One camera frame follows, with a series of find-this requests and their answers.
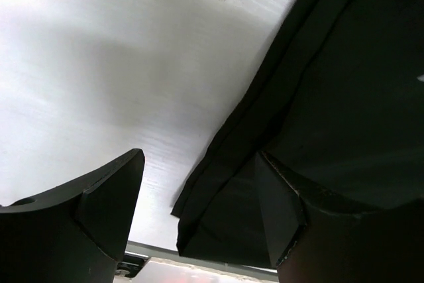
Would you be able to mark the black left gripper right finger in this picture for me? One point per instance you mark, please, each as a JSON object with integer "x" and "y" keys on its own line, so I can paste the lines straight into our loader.
{"x": 316, "y": 235}

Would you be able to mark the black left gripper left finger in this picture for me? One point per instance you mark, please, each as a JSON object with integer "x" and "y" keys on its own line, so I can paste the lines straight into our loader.
{"x": 75, "y": 232}

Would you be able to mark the black shorts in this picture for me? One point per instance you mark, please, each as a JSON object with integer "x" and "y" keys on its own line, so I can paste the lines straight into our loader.
{"x": 338, "y": 99}

